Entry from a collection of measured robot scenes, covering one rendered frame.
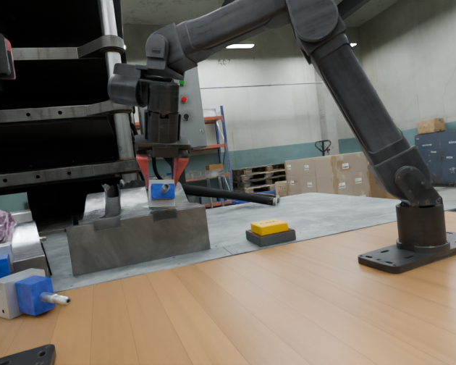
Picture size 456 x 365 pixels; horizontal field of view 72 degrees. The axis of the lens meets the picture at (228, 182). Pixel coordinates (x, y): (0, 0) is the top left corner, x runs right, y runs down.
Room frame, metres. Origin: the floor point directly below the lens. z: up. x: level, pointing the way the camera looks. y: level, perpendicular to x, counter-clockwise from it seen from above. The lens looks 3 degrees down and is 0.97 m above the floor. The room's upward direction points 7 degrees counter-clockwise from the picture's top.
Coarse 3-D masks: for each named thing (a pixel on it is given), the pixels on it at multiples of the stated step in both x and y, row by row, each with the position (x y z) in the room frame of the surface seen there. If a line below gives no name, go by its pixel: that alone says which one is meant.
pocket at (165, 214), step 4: (152, 212) 0.66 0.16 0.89; (156, 212) 0.66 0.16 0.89; (160, 212) 0.66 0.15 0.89; (164, 212) 0.66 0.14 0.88; (168, 212) 0.67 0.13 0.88; (172, 212) 0.67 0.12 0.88; (176, 212) 0.63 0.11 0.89; (156, 216) 0.66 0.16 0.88; (160, 216) 0.66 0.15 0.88; (164, 216) 0.66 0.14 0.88; (168, 216) 0.66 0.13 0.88; (172, 216) 0.67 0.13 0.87; (176, 216) 0.66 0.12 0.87; (156, 220) 0.66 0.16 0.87; (160, 220) 0.62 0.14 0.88
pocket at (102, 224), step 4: (96, 220) 0.63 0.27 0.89; (100, 220) 0.63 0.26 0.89; (104, 220) 0.63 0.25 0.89; (108, 220) 0.63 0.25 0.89; (112, 220) 0.63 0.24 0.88; (116, 220) 0.64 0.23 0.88; (96, 224) 0.63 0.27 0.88; (100, 224) 0.63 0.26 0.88; (104, 224) 0.63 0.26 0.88; (108, 224) 0.63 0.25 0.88; (112, 224) 0.63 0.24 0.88; (116, 224) 0.64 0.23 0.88; (96, 228) 0.62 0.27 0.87; (100, 228) 0.63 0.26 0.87; (104, 228) 0.63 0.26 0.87; (108, 228) 0.63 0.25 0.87; (112, 228) 0.59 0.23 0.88
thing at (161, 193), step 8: (152, 184) 0.58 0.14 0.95; (160, 184) 0.59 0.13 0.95; (168, 184) 0.54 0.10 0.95; (152, 192) 0.58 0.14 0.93; (160, 192) 0.58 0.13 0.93; (168, 192) 0.59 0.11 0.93; (152, 200) 0.61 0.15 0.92; (160, 200) 0.62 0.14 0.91; (168, 200) 0.62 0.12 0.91; (152, 208) 0.64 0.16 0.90
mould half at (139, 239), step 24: (144, 192) 0.88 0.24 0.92; (96, 216) 0.77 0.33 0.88; (120, 216) 0.65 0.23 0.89; (144, 216) 0.61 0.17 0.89; (192, 216) 0.63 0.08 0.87; (72, 240) 0.57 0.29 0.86; (96, 240) 0.58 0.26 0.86; (120, 240) 0.59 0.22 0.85; (144, 240) 0.61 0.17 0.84; (168, 240) 0.62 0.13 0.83; (192, 240) 0.63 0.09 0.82; (72, 264) 0.57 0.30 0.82; (96, 264) 0.58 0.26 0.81; (120, 264) 0.59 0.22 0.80
